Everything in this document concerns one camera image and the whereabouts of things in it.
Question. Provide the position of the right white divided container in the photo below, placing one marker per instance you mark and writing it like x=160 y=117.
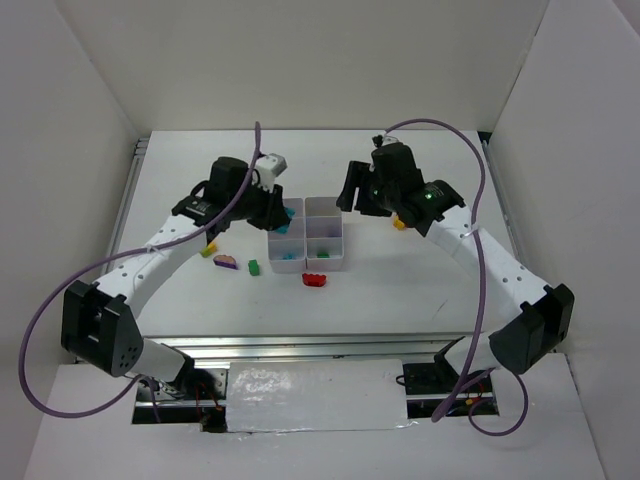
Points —
x=321 y=214

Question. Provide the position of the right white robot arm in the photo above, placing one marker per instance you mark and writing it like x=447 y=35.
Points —
x=534 y=317

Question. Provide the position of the aluminium table rail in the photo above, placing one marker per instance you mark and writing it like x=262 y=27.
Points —
x=339 y=346

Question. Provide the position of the purple arched lego with print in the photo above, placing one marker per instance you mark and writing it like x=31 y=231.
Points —
x=225 y=261

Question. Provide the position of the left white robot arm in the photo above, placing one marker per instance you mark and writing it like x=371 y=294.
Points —
x=99 y=323

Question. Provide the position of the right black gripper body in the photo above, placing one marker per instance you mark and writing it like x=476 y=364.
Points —
x=363 y=187

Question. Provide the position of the yellow and lime lego stack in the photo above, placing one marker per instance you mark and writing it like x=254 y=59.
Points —
x=209 y=250

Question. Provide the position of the red arched lego brick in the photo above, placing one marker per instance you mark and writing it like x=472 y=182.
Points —
x=314 y=280

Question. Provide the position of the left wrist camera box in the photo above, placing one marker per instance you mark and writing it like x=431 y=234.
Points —
x=267 y=169

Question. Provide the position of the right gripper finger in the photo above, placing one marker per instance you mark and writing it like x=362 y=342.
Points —
x=356 y=180
x=368 y=207

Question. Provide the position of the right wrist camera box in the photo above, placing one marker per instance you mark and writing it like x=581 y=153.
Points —
x=381 y=140

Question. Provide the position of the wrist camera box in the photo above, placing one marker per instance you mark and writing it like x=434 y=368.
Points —
x=267 y=169
x=381 y=140

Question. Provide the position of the yellow small lego brick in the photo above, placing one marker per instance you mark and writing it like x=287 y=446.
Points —
x=398 y=224

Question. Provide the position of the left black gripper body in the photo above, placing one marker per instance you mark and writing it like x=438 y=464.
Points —
x=272 y=206

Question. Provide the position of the white taped front panel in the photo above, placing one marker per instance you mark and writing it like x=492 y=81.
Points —
x=336 y=395

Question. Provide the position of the white divided container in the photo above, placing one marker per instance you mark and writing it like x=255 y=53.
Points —
x=321 y=214
x=291 y=241

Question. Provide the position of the small green lego brick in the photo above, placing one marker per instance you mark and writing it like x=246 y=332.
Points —
x=254 y=267

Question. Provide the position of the left white divided container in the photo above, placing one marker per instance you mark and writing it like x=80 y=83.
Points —
x=291 y=241

